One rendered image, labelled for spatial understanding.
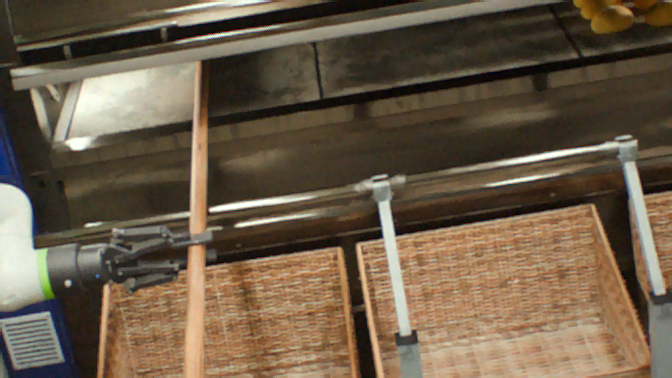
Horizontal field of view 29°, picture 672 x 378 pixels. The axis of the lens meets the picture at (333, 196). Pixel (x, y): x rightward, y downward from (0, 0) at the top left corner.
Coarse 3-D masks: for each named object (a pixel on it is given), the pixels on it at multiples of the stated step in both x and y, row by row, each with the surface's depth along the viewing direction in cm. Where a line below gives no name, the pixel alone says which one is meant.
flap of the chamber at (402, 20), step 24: (408, 0) 274; (504, 0) 259; (528, 0) 259; (552, 0) 259; (264, 24) 274; (360, 24) 259; (384, 24) 259; (408, 24) 259; (120, 48) 274; (216, 48) 260; (240, 48) 260; (264, 48) 260; (72, 72) 260; (96, 72) 260; (120, 72) 260
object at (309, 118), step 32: (544, 64) 286; (576, 64) 284; (608, 64) 282; (640, 64) 283; (352, 96) 287; (384, 96) 284; (416, 96) 283; (448, 96) 283; (480, 96) 284; (160, 128) 287; (192, 128) 284; (224, 128) 284; (256, 128) 284; (288, 128) 285; (64, 160) 285; (96, 160) 285
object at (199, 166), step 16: (192, 176) 258; (192, 192) 252; (192, 208) 246; (192, 224) 240; (192, 256) 229; (192, 272) 224; (192, 288) 220; (192, 304) 215; (192, 320) 211; (192, 336) 207; (192, 352) 203; (192, 368) 199
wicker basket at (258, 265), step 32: (288, 256) 295; (320, 256) 295; (160, 288) 297; (224, 288) 297; (256, 288) 297; (288, 288) 297; (320, 288) 297; (128, 320) 299; (160, 320) 299; (224, 320) 298; (256, 320) 299; (320, 320) 299; (352, 320) 294; (128, 352) 301; (160, 352) 300; (224, 352) 300; (256, 352) 300; (288, 352) 300; (320, 352) 300; (352, 352) 272
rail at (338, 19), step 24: (432, 0) 258; (456, 0) 258; (480, 0) 258; (288, 24) 259; (312, 24) 259; (336, 24) 259; (144, 48) 259; (168, 48) 259; (192, 48) 259; (24, 72) 260; (48, 72) 260
